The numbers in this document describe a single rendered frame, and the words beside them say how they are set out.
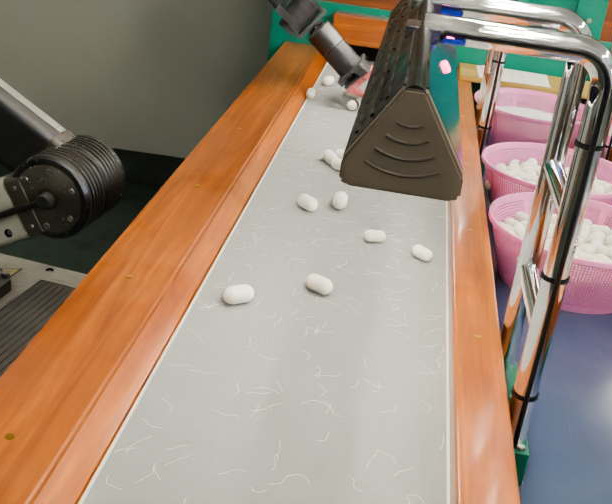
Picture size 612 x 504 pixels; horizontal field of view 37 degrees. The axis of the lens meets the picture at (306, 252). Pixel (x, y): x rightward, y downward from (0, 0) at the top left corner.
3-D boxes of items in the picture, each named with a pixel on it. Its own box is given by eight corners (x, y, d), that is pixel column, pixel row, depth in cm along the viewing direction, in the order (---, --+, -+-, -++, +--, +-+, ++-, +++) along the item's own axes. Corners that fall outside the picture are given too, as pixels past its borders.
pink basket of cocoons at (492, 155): (509, 246, 149) (521, 192, 145) (450, 186, 172) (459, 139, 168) (650, 247, 155) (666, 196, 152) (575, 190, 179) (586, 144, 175)
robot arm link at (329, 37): (304, 36, 185) (325, 16, 184) (303, 34, 191) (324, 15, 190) (326, 61, 186) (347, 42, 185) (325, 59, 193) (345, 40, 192)
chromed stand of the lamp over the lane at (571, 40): (336, 453, 93) (407, 14, 75) (353, 355, 111) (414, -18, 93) (521, 487, 92) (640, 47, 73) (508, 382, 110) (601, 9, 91)
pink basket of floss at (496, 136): (528, 170, 187) (539, 126, 183) (442, 131, 206) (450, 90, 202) (610, 159, 201) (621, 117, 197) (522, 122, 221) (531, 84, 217)
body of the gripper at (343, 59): (369, 59, 193) (347, 32, 192) (366, 69, 184) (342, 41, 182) (346, 78, 196) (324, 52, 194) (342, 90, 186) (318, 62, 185)
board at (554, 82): (459, 80, 214) (460, 75, 214) (458, 66, 228) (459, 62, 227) (599, 101, 212) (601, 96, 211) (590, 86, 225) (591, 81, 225)
